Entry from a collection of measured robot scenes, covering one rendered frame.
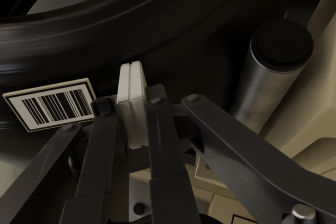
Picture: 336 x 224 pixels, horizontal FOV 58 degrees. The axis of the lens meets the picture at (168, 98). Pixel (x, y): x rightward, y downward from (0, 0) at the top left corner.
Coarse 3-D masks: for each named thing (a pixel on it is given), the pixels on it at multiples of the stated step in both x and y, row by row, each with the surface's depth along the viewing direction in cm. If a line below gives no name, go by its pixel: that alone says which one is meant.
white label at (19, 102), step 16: (80, 80) 21; (16, 96) 21; (32, 96) 21; (48, 96) 21; (64, 96) 22; (80, 96) 22; (16, 112) 22; (32, 112) 22; (48, 112) 22; (64, 112) 23; (80, 112) 23; (32, 128) 23
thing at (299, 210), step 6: (294, 204) 8; (300, 204) 8; (306, 204) 8; (294, 210) 8; (300, 210) 8; (306, 210) 8; (312, 210) 8; (288, 216) 8; (294, 216) 8; (300, 216) 8; (306, 216) 7; (312, 216) 7; (282, 222) 8; (288, 222) 8; (294, 222) 8; (300, 222) 8; (306, 222) 7; (312, 222) 7
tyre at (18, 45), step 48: (0, 0) 60; (96, 0) 23; (144, 0) 23; (192, 0) 23; (240, 0) 25; (288, 0) 30; (0, 48) 23; (48, 48) 22; (96, 48) 22; (144, 48) 23; (192, 48) 24; (240, 48) 26; (0, 96) 23; (96, 96) 23; (0, 144) 26
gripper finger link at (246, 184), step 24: (192, 96) 15; (216, 120) 13; (192, 144) 15; (216, 144) 12; (240, 144) 11; (264, 144) 10; (216, 168) 13; (240, 168) 10; (264, 168) 9; (288, 168) 9; (240, 192) 11; (264, 192) 9; (288, 192) 8; (312, 192) 8; (264, 216) 10
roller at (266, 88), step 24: (264, 24) 23; (288, 24) 23; (264, 48) 22; (288, 48) 22; (312, 48) 22; (264, 72) 23; (288, 72) 22; (240, 96) 29; (264, 96) 26; (240, 120) 33; (264, 120) 33
